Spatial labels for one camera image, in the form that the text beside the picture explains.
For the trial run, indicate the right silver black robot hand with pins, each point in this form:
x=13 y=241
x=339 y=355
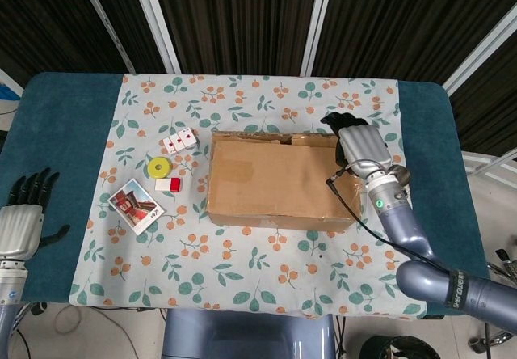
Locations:
x=363 y=149

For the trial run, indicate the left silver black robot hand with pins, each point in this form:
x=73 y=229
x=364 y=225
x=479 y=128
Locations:
x=20 y=229

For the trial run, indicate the cardboard box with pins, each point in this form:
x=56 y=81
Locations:
x=274 y=181

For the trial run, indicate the chrome tube leg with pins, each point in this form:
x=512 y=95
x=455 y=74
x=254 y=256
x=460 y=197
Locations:
x=14 y=326

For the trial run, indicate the teal table cover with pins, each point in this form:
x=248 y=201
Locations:
x=60 y=132

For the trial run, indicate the red building postcard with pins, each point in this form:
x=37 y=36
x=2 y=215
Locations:
x=135 y=207

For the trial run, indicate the blue white box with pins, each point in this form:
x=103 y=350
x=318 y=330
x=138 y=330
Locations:
x=8 y=90

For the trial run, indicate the white rectangular block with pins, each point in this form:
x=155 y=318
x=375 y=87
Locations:
x=162 y=185

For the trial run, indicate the red rectangular block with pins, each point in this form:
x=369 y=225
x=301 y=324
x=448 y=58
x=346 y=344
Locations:
x=175 y=184

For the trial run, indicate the playing card deck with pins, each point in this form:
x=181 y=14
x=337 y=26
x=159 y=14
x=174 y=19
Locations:
x=179 y=140

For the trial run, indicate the floral fruit print tablecloth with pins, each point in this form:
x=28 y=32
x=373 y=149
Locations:
x=242 y=286

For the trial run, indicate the black round bin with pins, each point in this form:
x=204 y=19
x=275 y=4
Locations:
x=375 y=349

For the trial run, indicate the blue-grey robot torso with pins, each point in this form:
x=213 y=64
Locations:
x=242 y=334

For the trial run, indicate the chrome chair base with caster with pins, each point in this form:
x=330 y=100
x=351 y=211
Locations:
x=476 y=345

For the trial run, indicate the white frame rail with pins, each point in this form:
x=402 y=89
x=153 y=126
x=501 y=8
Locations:
x=497 y=161

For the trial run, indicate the thin white partition post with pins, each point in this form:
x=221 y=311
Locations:
x=105 y=21

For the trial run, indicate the wide white partition post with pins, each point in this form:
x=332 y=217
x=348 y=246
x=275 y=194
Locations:
x=155 y=23

